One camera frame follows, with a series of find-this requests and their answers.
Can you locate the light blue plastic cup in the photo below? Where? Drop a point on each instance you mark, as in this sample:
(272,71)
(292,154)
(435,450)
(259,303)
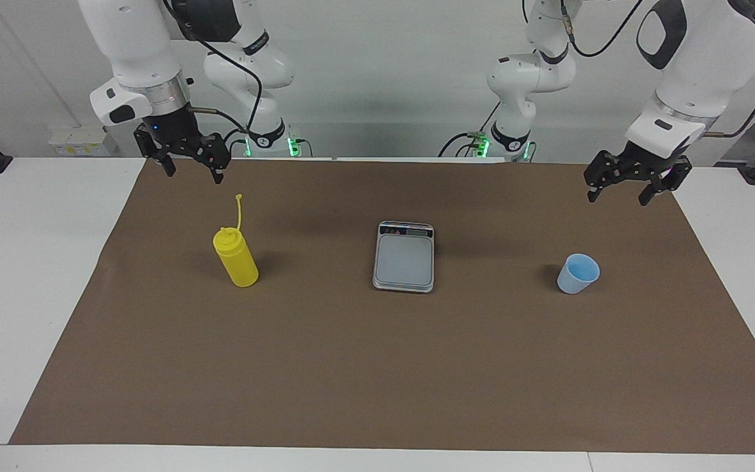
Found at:
(574,282)

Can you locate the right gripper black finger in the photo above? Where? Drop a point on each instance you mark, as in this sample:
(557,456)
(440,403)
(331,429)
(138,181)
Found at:
(213,154)
(151,147)

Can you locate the yellow squeeze bottle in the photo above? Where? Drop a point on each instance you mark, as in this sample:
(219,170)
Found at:
(236,262)

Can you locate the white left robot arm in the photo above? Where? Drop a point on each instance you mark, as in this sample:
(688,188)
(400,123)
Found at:
(705,59)

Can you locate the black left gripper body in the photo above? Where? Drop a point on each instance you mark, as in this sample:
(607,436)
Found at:
(646,164)

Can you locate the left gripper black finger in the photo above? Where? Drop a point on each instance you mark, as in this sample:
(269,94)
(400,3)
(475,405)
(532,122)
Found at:
(672,176)
(607,169)

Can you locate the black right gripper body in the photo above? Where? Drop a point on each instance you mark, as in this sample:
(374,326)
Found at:
(171,128)

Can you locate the silver digital kitchen scale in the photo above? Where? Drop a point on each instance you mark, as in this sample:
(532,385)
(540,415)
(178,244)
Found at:
(404,262)

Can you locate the brown paper mat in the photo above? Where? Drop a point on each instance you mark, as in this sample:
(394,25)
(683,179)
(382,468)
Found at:
(351,367)

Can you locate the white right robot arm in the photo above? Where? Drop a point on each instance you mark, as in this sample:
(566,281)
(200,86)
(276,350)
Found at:
(128,39)

